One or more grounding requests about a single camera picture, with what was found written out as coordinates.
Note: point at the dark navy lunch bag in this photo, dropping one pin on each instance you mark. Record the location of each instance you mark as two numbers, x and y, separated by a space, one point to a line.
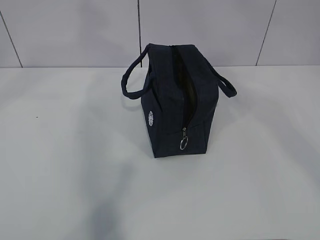
178 98

